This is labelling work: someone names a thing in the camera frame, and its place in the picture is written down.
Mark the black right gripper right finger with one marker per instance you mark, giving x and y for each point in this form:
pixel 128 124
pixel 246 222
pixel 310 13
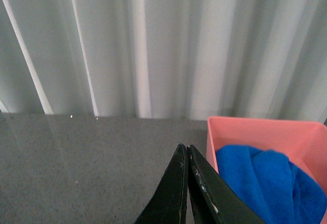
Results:
pixel 212 199

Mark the blue microfiber cloth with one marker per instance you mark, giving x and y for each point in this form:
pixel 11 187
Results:
pixel 277 190

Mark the pink plastic box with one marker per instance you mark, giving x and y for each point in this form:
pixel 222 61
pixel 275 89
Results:
pixel 303 142

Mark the white pleated curtain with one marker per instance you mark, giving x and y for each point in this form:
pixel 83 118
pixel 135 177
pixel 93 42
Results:
pixel 188 59

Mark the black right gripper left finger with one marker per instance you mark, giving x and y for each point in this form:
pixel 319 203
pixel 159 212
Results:
pixel 169 201

